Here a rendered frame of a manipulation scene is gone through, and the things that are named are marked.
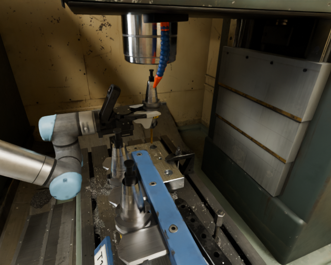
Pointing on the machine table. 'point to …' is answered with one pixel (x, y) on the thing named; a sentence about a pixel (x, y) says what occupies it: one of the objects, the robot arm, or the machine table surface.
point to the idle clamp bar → (202, 235)
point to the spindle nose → (145, 40)
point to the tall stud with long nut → (218, 223)
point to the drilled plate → (171, 183)
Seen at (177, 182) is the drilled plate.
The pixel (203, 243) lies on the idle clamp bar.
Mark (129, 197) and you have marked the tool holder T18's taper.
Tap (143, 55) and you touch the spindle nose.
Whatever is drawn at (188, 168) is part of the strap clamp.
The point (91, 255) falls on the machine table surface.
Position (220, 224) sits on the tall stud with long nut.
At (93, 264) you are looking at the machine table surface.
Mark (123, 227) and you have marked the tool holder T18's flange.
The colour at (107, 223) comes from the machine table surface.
